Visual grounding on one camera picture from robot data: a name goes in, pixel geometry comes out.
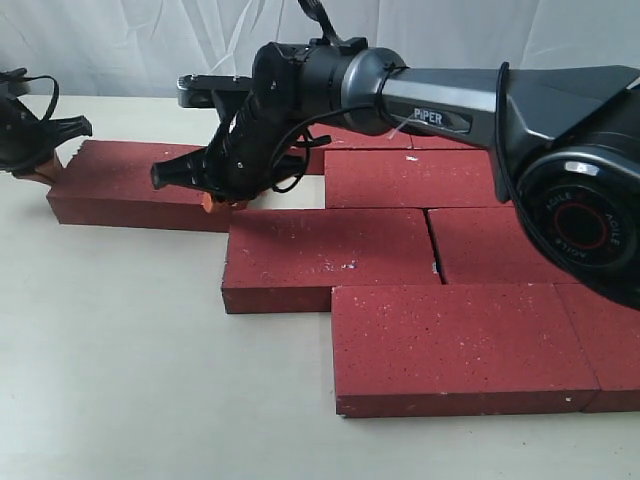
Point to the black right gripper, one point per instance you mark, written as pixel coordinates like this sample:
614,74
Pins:
248,155

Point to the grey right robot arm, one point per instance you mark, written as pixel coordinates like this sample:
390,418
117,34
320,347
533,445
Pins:
563,144

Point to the red front-left base brick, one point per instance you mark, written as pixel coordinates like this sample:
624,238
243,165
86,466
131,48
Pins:
456,350

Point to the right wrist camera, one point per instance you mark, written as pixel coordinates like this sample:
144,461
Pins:
225,94

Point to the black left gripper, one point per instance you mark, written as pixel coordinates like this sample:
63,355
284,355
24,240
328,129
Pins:
29,143

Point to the red brick with white chip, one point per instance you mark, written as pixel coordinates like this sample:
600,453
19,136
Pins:
409,179

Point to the white backdrop curtain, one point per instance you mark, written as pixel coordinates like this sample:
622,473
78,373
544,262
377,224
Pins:
140,48

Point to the red middle row brick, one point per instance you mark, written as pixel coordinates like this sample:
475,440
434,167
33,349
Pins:
487,246

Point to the red front-right base brick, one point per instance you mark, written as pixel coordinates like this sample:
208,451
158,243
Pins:
609,336

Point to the red front brick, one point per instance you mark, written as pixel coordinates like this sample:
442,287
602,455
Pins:
289,261

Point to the red back-left row brick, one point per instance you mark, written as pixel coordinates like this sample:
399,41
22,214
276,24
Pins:
347,140

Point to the red back-right row brick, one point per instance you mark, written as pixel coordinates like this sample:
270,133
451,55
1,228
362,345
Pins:
437,143

